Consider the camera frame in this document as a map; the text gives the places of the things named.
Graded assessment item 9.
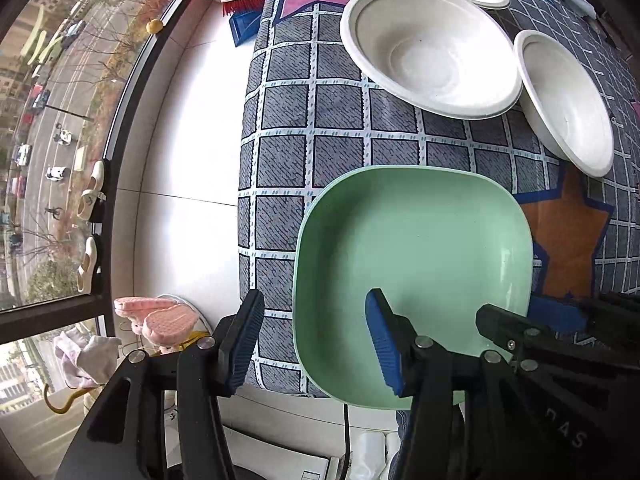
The checkered star printed blanket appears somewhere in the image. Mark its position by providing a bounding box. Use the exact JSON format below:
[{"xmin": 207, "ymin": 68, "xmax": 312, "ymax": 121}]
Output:
[{"xmin": 235, "ymin": 0, "xmax": 640, "ymax": 398}]

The pink slipper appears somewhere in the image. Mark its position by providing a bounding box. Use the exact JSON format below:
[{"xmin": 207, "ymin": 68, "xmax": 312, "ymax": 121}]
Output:
[
  {"xmin": 142, "ymin": 308, "xmax": 197, "ymax": 347},
  {"xmin": 114, "ymin": 296, "xmax": 176, "ymax": 317}
]

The small white bowl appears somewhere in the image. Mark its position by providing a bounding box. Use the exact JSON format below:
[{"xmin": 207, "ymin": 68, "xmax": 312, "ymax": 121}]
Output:
[{"xmin": 514, "ymin": 29, "xmax": 615, "ymax": 178}]

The blue dustpan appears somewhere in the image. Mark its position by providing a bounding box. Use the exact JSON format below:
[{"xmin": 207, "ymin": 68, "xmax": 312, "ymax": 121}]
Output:
[{"xmin": 229, "ymin": 7, "xmax": 264, "ymax": 48}]

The red brush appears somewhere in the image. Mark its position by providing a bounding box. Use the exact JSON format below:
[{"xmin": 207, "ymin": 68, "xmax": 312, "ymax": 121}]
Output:
[{"xmin": 220, "ymin": 0, "xmax": 264, "ymax": 17}]

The green square plate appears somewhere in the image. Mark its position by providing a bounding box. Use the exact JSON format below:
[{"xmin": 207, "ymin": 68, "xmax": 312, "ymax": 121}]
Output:
[{"xmin": 292, "ymin": 165, "xmax": 535, "ymax": 409}]

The white plastic bottle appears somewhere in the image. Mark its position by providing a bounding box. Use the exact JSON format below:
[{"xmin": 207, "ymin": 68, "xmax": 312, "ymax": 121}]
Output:
[{"xmin": 352, "ymin": 430, "xmax": 389, "ymax": 480}]

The white shoe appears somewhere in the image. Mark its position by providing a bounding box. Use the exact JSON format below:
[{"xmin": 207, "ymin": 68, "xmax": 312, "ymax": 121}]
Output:
[
  {"xmin": 76, "ymin": 235, "xmax": 100, "ymax": 293},
  {"xmin": 76, "ymin": 160, "xmax": 108, "ymax": 221}
]

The large white bowl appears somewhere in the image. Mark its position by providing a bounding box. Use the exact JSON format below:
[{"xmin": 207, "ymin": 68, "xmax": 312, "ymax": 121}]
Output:
[{"xmin": 340, "ymin": 0, "xmax": 523, "ymax": 120}]

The yellow hook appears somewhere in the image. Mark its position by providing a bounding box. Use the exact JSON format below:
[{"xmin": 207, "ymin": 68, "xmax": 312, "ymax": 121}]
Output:
[{"xmin": 43, "ymin": 384, "xmax": 88, "ymax": 415}]

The black cable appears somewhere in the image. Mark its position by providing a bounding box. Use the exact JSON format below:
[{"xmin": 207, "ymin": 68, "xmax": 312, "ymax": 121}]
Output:
[{"xmin": 341, "ymin": 402, "xmax": 351, "ymax": 480}]

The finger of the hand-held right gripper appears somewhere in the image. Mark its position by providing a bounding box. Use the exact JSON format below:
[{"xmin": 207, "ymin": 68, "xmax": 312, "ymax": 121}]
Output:
[
  {"xmin": 527, "ymin": 290, "xmax": 640, "ymax": 348},
  {"xmin": 475, "ymin": 304, "xmax": 557, "ymax": 368}
]

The white crumpled cloth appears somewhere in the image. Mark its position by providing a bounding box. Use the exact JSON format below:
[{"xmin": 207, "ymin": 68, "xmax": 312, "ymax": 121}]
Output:
[{"xmin": 53, "ymin": 327, "xmax": 122, "ymax": 390}]

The black window frame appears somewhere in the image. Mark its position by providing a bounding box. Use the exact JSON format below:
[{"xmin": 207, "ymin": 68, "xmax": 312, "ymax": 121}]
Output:
[{"xmin": 0, "ymin": 0, "xmax": 211, "ymax": 346}]

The white box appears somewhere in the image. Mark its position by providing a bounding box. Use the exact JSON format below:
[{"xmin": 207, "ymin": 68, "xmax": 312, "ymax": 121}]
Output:
[{"xmin": 220, "ymin": 425, "xmax": 346, "ymax": 480}]

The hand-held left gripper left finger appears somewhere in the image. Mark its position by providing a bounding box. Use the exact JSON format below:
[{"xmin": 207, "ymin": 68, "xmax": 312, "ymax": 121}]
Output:
[{"xmin": 55, "ymin": 289, "xmax": 266, "ymax": 480}]

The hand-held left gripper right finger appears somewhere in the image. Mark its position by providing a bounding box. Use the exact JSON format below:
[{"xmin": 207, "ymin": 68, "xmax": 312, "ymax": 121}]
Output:
[{"xmin": 364, "ymin": 287, "xmax": 576, "ymax": 480}]

